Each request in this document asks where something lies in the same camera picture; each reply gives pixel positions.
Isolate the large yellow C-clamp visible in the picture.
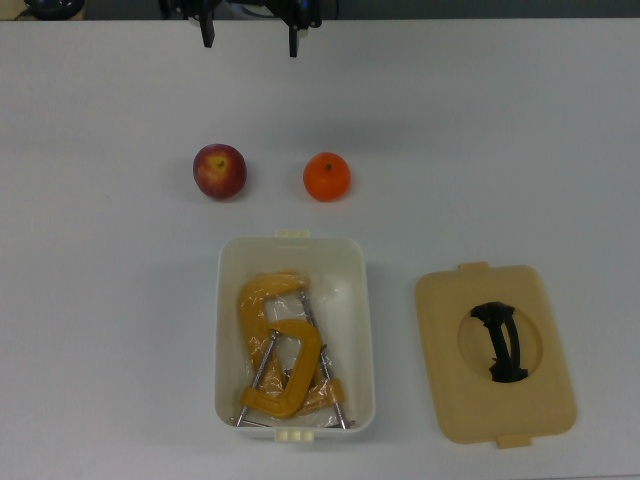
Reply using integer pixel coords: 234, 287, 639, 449
236, 271, 357, 430

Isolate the orange fruit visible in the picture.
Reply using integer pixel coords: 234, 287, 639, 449
302, 151, 352, 204

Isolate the small yellow C-clamp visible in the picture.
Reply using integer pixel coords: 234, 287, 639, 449
232, 321, 322, 427

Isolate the red apple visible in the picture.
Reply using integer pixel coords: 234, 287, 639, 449
192, 143, 248, 202

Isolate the dark round background object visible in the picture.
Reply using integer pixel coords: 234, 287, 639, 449
22, 0, 87, 21

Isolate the black lid handle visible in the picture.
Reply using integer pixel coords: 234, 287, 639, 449
469, 301, 529, 384

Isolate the white plastic container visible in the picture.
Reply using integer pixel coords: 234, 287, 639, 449
213, 229, 376, 443

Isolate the beige container lid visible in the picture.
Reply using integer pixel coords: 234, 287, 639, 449
414, 261, 578, 450

